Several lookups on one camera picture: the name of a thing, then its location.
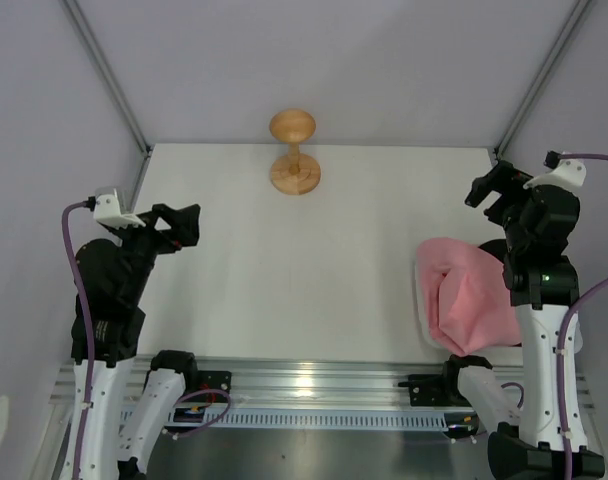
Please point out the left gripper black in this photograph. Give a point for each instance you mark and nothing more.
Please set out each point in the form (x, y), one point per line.
(184, 229)

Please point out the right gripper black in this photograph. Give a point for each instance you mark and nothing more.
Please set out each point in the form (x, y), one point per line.
(503, 178)

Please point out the pink bucket hat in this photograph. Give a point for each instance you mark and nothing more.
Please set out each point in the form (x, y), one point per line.
(464, 295)

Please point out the wooden hat stand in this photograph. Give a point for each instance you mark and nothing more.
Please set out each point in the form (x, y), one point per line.
(294, 173)

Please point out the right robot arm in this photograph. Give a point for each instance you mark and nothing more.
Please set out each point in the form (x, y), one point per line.
(544, 438)

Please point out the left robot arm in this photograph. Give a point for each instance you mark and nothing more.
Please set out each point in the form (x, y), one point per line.
(110, 277)

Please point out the black hat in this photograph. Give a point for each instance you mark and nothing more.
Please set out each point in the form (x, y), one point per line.
(496, 248)

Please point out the white plastic basket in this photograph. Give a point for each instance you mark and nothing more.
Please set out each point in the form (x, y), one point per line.
(421, 310)

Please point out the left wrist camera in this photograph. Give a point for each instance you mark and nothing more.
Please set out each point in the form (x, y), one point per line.
(109, 210)

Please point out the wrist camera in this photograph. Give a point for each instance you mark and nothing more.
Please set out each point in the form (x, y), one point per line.
(566, 171)
(109, 210)

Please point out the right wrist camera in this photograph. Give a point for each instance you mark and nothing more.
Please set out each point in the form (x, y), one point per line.
(566, 171)

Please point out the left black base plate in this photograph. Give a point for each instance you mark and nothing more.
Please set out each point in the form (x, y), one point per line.
(214, 379)

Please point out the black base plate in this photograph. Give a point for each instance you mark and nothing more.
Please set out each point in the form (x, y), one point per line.
(214, 379)
(430, 390)

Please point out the aluminium mounting rail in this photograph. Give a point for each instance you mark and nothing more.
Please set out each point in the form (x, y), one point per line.
(322, 385)

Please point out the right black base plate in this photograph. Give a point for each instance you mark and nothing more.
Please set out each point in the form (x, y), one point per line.
(430, 390)

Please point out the right aluminium frame post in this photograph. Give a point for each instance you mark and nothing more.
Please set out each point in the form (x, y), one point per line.
(554, 55)

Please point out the aluminium frame post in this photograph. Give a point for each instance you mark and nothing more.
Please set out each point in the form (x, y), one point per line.
(96, 55)
(554, 55)

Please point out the white slotted cable duct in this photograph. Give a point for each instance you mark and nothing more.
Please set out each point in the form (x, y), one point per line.
(264, 418)

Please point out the left aluminium frame post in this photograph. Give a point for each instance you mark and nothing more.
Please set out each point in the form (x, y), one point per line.
(96, 55)

